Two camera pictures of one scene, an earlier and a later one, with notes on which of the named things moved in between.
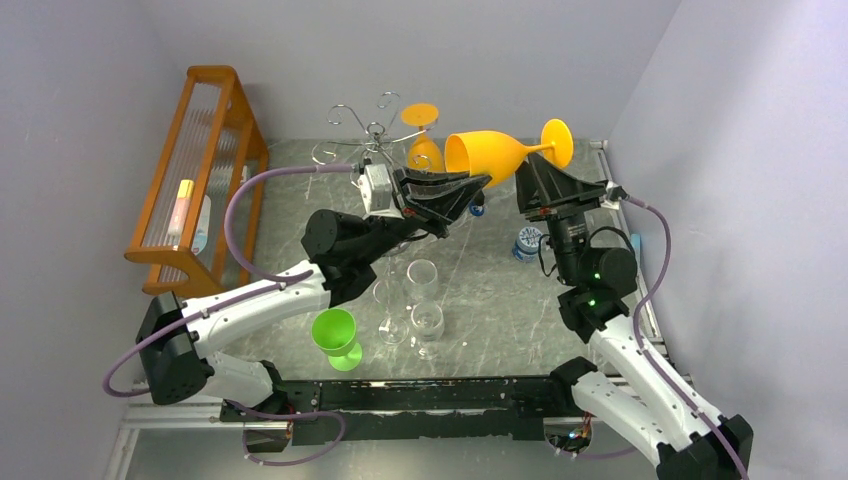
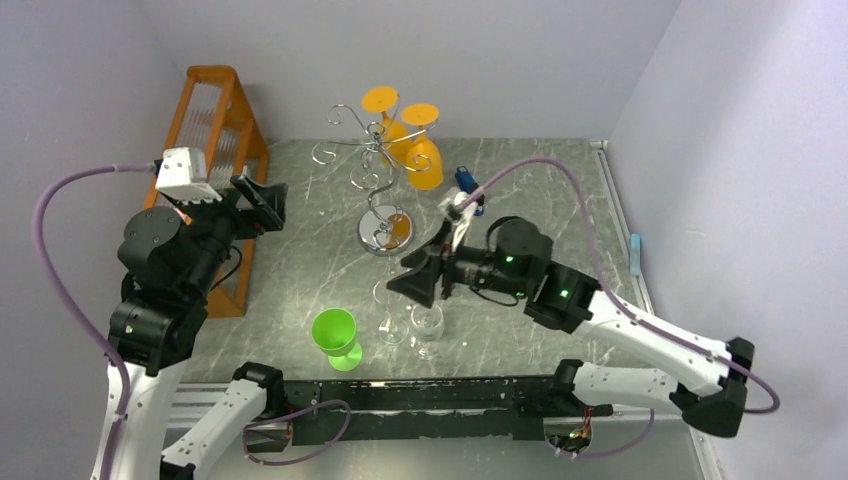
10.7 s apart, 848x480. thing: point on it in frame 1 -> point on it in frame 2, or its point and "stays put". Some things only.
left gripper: [436, 203] -> [270, 205]
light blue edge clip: [636, 242] stays put
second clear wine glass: [388, 294] stays put
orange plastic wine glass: [493, 154] -> [395, 144]
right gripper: [569, 201] -> [443, 269]
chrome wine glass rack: [378, 141] stays put
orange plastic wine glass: [424, 154] stays put
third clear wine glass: [427, 320] stays put
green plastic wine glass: [334, 332] stays put
